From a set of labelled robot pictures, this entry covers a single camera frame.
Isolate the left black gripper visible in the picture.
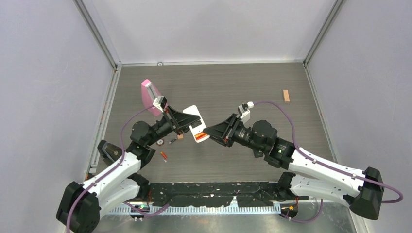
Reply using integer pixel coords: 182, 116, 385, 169
146, 106, 201, 146

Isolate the white remote control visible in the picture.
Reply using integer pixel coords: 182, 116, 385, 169
183, 105, 210, 143

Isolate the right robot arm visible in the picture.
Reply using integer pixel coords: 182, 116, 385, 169
203, 114, 384, 220

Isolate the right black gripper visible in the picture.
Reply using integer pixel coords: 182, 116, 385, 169
203, 114, 265, 153

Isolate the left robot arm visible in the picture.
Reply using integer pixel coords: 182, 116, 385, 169
56, 106, 202, 233

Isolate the black remote battery cover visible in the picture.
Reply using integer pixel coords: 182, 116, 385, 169
253, 150, 264, 158

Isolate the round poker chip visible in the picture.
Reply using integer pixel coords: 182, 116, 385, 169
156, 139, 164, 146

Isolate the wooden block far right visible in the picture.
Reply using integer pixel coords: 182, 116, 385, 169
282, 89, 290, 103

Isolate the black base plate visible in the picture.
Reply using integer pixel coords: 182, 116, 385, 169
141, 182, 297, 207

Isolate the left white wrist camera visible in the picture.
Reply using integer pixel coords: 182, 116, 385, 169
153, 96, 167, 113

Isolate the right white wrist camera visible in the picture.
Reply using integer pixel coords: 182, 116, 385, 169
238, 101, 254, 123

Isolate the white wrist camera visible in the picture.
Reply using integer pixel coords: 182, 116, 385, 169
238, 101, 254, 123
153, 96, 167, 113

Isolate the pink metronome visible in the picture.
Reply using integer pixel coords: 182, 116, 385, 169
141, 79, 167, 117

